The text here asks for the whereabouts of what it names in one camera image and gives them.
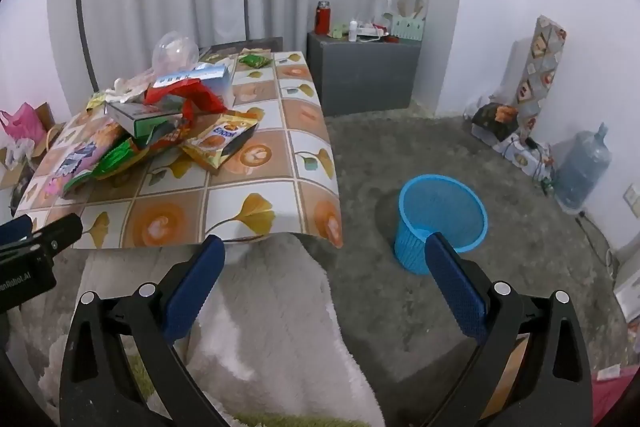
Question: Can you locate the green white box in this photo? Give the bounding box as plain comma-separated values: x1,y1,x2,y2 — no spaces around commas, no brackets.
105,101,183,138

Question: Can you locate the white crumpled tissue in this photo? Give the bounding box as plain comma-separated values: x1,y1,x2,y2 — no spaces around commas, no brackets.
102,69,156,105

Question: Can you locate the pink cloth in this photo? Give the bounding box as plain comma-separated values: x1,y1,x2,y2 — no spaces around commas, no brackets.
592,364,637,413

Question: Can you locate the white power strip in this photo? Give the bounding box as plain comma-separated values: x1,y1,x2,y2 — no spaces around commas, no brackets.
357,23,391,42

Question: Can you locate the white plastic bag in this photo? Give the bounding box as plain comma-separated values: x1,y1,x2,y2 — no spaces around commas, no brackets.
4,141,36,168

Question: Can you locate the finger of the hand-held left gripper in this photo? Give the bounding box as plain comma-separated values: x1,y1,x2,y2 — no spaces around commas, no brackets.
0,215,32,244
25,213,84,258

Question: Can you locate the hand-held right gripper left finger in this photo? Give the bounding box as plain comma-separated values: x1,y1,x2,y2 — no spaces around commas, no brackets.
59,235,233,427

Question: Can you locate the white fluffy blanket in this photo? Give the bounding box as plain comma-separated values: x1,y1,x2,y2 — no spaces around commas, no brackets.
10,234,386,427

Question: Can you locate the grey cabinet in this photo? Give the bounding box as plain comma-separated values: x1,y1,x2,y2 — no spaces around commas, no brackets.
306,32,422,116

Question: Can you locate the red thermos bottle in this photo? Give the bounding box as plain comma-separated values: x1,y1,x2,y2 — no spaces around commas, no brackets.
314,1,332,35

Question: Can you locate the pink plastic bag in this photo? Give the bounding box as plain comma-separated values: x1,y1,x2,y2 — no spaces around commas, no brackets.
0,103,48,142

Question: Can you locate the grey shaggy carpet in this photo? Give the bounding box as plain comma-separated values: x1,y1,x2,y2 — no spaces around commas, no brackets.
300,107,631,408

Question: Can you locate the clear crumpled plastic bag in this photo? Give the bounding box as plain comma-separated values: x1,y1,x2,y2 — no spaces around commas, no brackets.
152,31,198,72

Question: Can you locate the large clear water jug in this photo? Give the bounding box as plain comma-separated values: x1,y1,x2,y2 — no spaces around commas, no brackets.
555,123,612,210

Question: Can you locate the dark curved pole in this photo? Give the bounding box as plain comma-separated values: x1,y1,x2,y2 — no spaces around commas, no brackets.
74,0,101,94

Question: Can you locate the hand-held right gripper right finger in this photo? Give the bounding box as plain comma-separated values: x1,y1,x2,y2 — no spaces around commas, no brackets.
420,232,595,427

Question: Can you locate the red plastic bag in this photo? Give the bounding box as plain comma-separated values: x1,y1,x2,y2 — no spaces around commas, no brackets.
145,79,228,130

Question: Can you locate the flat patterned wrapped box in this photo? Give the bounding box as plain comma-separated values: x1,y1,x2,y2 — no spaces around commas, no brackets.
492,132,553,172

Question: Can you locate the white carton box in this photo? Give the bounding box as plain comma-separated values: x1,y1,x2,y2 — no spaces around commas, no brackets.
612,247,640,323

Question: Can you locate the blue plastic mesh basket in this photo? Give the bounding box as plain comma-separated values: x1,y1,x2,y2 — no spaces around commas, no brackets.
394,174,488,276

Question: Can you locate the yellow cookie packet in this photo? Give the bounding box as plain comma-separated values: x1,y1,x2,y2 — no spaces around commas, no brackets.
181,114,260,175

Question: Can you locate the leaf patterned tablecloth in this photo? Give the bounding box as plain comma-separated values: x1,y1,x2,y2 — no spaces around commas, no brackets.
14,51,345,250

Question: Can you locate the black floor cable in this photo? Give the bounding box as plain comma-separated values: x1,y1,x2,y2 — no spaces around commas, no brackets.
575,209,616,258

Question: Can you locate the dark bag with orange print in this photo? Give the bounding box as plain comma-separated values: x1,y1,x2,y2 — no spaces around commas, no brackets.
472,103,521,142

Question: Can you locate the shiny green packet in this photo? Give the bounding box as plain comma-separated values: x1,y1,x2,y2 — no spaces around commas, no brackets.
92,137,151,180

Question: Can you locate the blue white box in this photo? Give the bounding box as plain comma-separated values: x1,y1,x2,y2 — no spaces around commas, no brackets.
152,63,235,108

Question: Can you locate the orange snack packet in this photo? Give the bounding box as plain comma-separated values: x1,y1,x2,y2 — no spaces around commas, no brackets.
145,117,201,152

